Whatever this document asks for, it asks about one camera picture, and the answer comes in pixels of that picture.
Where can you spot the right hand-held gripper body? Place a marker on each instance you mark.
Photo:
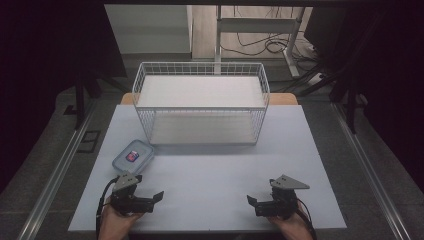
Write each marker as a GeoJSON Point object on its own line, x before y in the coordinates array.
{"type": "Point", "coordinates": [280, 200]}

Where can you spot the person's left hand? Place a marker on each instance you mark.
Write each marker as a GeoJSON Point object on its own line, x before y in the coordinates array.
{"type": "Point", "coordinates": [115, 221]}

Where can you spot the wooden table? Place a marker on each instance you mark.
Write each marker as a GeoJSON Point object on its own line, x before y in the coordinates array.
{"type": "Point", "coordinates": [283, 99]}

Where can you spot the metal floor rail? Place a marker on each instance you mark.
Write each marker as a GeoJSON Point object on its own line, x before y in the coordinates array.
{"type": "Point", "coordinates": [53, 176]}
{"type": "Point", "coordinates": [366, 166]}

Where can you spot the white metal desk frame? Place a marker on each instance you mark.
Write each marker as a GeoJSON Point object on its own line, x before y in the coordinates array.
{"type": "Point", "coordinates": [256, 25]}

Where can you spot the clear plastic lidded container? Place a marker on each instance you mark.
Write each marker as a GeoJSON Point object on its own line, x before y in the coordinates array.
{"type": "Point", "coordinates": [133, 156]}

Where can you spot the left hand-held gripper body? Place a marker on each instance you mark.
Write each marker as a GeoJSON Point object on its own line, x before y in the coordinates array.
{"type": "Point", "coordinates": [128, 201]}

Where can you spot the black stand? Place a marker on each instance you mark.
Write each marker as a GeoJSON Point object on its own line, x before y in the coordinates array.
{"type": "Point", "coordinates": [80, 100]}
{"type": "Point", "coordinates": [350, 96]}

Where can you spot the person's right hand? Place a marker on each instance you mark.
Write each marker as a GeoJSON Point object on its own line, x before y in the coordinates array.
{"type": "Point", "coordinates": [293, 226]}

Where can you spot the white cabinet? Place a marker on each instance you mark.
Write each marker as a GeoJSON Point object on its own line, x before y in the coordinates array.
{"type": "Point", "coordinates": [150, 30]}

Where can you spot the white power strip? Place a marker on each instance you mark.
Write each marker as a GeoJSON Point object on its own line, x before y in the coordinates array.
{"type": "Point", "coordinates": [315, 79]}

